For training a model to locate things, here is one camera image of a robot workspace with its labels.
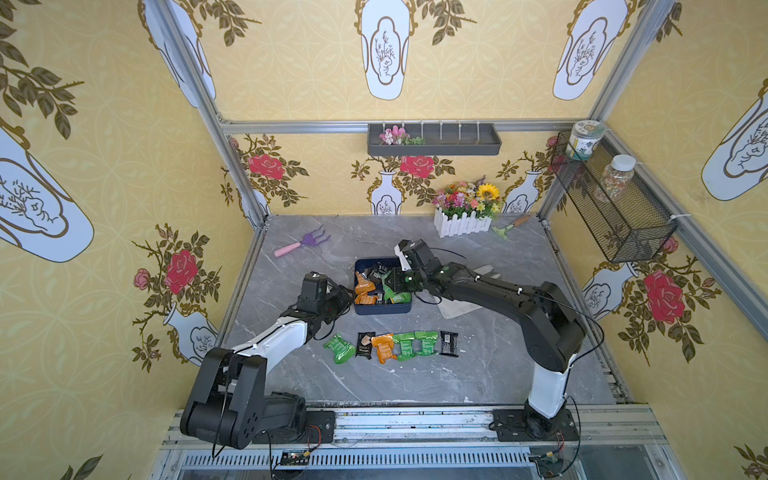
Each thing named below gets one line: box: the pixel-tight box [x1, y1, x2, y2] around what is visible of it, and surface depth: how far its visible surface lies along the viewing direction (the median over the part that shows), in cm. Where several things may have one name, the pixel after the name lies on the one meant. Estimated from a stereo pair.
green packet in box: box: [383, 284, 412, 304], surface depth 97 cm
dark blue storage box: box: [354, 258, 412, 315], surface depth 97 cm
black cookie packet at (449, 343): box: [439, 330, 459, 357], surface depth 89 cm
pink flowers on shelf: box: [379, 125, 425, 145], surface depth 89 cm
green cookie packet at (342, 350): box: [324, 333, 356, 365], surface depth 88 cm
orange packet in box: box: [354, 271, 379, 305], surface depth 99 cm
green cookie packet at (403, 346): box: [393, 332, 415, 361], surface depth 88 cm
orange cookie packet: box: [371, 333, 398, 364], surface depth 89 cm
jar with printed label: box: [567, 119, 606, 161], surface depth 87 cm
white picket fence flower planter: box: [433, 207, 493, 238], surface depth 115 cm
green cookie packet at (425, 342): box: [414, 331, 438, 357], surface depth 89 cm
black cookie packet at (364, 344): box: [355, 331, 376, 360], surface depth 89 cm
